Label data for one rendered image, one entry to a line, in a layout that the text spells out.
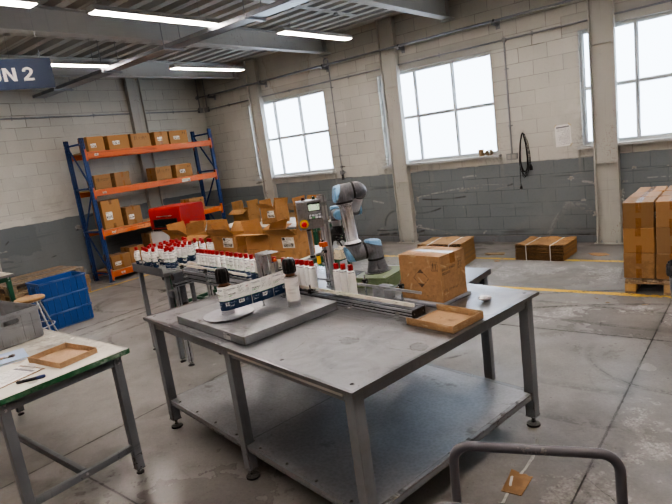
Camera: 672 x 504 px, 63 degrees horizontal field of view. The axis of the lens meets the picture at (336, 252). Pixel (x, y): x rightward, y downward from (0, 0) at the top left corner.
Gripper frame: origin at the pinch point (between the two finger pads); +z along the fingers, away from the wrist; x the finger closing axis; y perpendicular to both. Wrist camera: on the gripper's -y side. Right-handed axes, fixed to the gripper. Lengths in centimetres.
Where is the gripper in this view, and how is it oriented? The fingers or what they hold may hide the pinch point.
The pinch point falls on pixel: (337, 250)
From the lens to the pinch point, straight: 423.1
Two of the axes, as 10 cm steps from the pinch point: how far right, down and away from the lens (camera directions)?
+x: 6.1, -2.3, 7.6
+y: 7.8, 0.3, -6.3
